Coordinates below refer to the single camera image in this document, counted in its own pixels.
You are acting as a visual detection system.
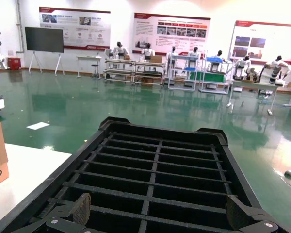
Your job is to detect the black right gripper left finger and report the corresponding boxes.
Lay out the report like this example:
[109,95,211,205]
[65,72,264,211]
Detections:
[12,193,92,233]

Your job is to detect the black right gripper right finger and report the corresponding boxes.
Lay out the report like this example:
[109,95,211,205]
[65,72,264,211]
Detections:
[225,195,279,233]

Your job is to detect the black slotted divider container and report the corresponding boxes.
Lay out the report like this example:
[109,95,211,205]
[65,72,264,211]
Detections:
[0,116,291,233]

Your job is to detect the red box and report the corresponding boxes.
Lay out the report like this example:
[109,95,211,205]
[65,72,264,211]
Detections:
[7,57,22,71]

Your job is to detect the white paper sheet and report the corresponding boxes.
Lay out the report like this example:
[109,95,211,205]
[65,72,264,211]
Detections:
[26,122,50,131]

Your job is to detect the long white work table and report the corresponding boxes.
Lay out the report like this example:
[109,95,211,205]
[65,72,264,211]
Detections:
[226,79,291,116]

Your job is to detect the rack with blue tray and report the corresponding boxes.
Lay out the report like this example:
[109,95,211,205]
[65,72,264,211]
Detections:
[198,50,231,95]

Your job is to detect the black stool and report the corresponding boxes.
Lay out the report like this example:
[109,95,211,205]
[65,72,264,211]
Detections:
[91,63,102,80]

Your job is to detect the small white desk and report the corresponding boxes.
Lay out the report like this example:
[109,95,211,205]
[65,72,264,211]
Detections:
[76,55,103,79]

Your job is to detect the metal workbench with shelves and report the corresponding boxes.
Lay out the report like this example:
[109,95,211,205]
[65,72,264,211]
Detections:
[103,59,136,84]
[132,61,166,87]

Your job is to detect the white tube shelf rack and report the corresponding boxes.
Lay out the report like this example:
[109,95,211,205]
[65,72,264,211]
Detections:
[167,55,201,91]

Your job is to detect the black display on stand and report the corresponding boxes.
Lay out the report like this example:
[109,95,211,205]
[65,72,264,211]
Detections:
[24,26,65,76]

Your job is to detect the wall poster with grey icons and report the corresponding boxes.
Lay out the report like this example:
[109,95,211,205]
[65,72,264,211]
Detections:
[38,6,111,50]

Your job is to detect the wall poster with dark photos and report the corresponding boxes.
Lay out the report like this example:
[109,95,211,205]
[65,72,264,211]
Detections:
[229,20,291,64]

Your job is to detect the wall poster with photo row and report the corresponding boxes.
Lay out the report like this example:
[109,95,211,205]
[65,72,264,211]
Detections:
[132,12,211,56]

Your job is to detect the grey wall pipe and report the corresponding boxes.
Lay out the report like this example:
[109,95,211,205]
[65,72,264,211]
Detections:
[16,0,25,54]

